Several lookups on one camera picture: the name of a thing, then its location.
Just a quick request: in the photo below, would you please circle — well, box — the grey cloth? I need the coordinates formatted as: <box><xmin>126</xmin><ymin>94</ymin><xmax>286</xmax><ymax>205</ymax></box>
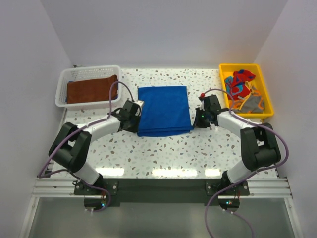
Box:
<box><xmin>234</xmin><ymin>95</ymin><xmax>265</xmax><ymax>114</ymax></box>

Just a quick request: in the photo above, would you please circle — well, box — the brown towel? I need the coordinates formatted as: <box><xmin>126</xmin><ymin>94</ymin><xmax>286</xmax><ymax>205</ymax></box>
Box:
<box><xmin>66</xmin><ymin>74</ymin><xmax>119</xmax><ymax>104</ymax></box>

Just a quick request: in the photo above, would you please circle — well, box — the red and blue cloth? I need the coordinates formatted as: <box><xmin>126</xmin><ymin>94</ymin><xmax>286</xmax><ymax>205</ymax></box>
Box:
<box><xmin>224</xmin><ymin>69</ymin><xmax>256</xmax><ymax>100</ymax></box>

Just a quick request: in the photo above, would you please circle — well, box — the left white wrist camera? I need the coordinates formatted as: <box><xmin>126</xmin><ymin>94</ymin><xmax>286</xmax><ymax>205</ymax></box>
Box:
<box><xmin>134</xmin><ymin>100</ymin><xmax>144</xmax><ymax>113</ymax></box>

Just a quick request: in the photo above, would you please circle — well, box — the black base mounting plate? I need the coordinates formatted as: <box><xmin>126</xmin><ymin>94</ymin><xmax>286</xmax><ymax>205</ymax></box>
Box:
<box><xmin>72</xmin><ymin>178</ymin><xmax>250</xmax><ymax>209</ymax></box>

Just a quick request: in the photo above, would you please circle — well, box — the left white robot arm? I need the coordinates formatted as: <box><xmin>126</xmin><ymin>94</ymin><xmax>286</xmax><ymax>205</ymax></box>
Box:
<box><xmin>49</xmin><ymin>100</ymin><xmax>144</xmax><ymax>195</ymax></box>

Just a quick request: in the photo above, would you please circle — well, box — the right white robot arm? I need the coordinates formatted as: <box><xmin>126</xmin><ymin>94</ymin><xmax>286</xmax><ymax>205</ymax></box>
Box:
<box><xmin>194</xmin><ymin>93</ymin><xmax>281</xmax><ymax>195</ymax></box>

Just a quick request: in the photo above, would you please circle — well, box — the white plastic laundry basket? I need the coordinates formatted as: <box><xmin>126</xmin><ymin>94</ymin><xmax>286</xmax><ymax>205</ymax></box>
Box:
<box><xmin>55</xmin><ymin>65</ymin><xmax>122</xmax><ymax>111</ymax></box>

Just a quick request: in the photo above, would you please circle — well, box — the yellow plastic bin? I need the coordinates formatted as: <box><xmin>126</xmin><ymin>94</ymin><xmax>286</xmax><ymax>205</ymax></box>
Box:
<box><xmin>218</xmin><ymin>63</ymin><xmax>275</xmax><ymax>119</ymax></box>

